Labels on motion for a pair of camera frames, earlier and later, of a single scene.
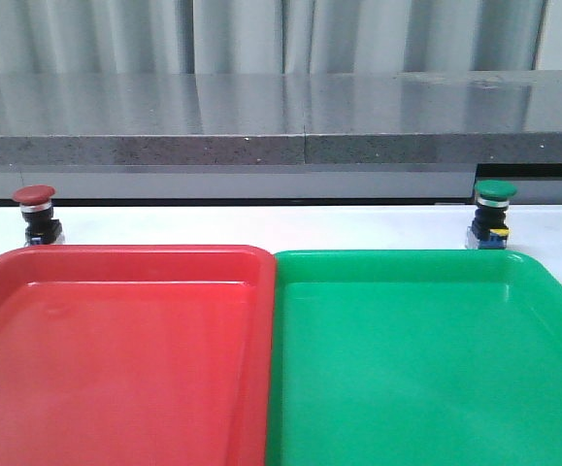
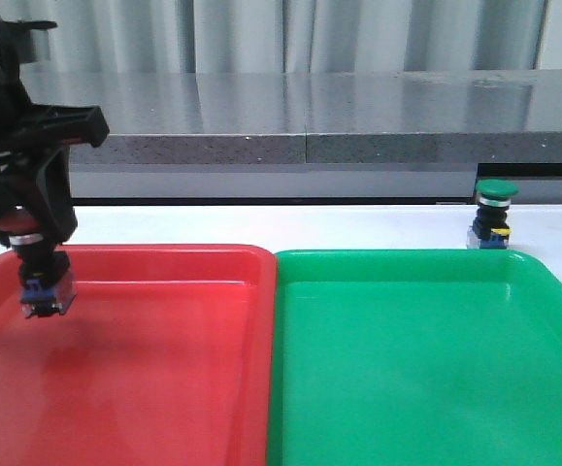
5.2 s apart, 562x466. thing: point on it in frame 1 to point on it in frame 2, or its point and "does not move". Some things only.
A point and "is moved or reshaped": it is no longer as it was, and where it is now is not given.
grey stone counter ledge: [281, 136] does not move
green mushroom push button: [489, 228] does not move
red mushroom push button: [35, 202] is moved or reshaped
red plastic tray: [123, 355] does not move
